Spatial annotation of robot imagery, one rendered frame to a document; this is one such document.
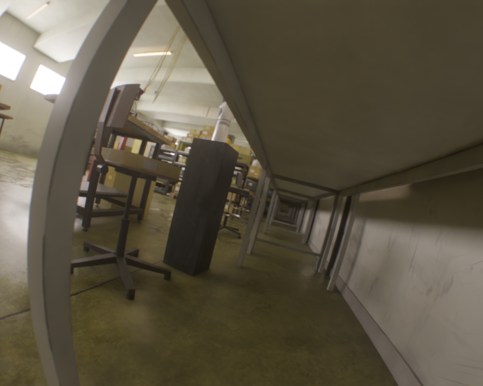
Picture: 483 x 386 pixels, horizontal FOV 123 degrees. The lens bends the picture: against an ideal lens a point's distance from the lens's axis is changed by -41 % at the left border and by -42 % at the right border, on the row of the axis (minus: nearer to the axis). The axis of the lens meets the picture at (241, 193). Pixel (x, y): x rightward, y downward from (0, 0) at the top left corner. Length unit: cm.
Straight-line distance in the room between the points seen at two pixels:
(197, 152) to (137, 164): 55
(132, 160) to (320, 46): 80
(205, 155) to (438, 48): 127
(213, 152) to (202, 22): 104
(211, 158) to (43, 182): 121
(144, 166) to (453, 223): 128
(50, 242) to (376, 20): 51
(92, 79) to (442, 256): 107
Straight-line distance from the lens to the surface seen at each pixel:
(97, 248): 137
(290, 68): 56
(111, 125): 100
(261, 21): 46
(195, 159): 143
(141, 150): 257
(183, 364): 79
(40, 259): 26
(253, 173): 874
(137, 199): 269
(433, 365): 95
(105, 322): 90
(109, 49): 26
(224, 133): 150
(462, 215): 96
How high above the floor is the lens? 56
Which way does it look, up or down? 1 degrees up
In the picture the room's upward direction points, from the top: 15 degrees clockwise
